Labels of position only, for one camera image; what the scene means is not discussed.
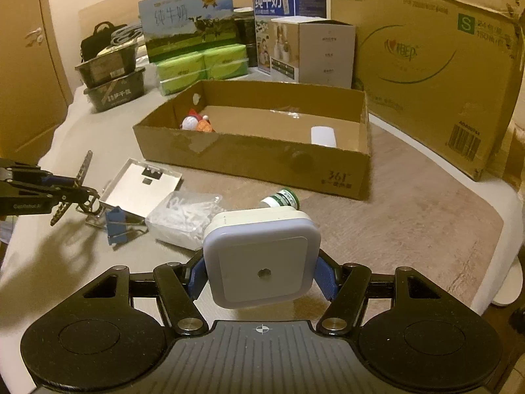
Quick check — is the green tissue pack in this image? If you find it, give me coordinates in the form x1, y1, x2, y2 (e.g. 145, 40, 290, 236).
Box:
202, 43, 250, 81
157, 51, 208, 96

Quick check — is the wooden door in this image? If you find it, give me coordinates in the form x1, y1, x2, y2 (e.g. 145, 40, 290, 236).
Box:
0, 0, 75, 154

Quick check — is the black instant food bowl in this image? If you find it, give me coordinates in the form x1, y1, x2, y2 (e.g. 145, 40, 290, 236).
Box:
83, 67, 147, 114
74, 43, 138, 88

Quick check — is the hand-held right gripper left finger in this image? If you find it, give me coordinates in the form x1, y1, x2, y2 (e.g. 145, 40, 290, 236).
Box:
83, 253, 211, 336

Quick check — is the white flat square box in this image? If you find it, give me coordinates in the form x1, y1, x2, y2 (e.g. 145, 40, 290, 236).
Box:
85, 158, 183, 227

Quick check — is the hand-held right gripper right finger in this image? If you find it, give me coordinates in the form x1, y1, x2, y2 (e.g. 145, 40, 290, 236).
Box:
314, 250, 443, 335

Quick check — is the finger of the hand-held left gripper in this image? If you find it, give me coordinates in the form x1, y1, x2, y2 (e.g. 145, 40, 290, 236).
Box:
49, 187, 102, 227
38, 150, 94, 193

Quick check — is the bag of white floss picks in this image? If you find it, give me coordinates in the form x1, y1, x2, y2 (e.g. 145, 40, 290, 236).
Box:
144, 191, 224, 252

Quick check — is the large brown cardboard box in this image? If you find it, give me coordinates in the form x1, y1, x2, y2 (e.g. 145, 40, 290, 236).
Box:
330, 0, 524, 183

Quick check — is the white plug adapter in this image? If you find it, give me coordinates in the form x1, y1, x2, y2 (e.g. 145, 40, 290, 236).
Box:
310, 126, 338, 148

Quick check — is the white square night light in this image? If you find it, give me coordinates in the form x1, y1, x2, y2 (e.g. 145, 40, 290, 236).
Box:
203, 209, 321, 309

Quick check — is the black bag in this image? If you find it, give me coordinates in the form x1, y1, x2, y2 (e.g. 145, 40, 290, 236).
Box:
80, 20, 129, 63

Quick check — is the clear plastic wrapper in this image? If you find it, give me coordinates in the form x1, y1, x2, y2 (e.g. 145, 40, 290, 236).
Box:
270, 104, 303, 118

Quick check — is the cow meadow milk box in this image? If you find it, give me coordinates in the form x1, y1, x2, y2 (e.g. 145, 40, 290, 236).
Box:
137, 0, 241, 65

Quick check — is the blue milk carton box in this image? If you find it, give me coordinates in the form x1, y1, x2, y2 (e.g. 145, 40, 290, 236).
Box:
251, 0, 328, 75

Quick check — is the small bottle with green label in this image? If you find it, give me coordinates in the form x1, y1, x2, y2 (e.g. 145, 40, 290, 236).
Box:
258, 188, 300, 211

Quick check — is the grey coiled cable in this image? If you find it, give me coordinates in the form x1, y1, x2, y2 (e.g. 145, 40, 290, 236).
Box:
110, 24, 145, 47

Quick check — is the white product box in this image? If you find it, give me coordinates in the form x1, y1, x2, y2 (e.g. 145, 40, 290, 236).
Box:
268, 16, 357, 89

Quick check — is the shallow cardboard box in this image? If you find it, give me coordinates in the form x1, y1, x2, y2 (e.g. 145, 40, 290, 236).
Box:
132, 79, 372, 201

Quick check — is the wire metal stand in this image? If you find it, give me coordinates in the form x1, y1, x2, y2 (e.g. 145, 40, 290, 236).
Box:
104, 206, 149, 249

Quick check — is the blue cat toy figure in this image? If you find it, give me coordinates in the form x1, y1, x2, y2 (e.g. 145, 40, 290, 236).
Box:
181, 108, 201, 131

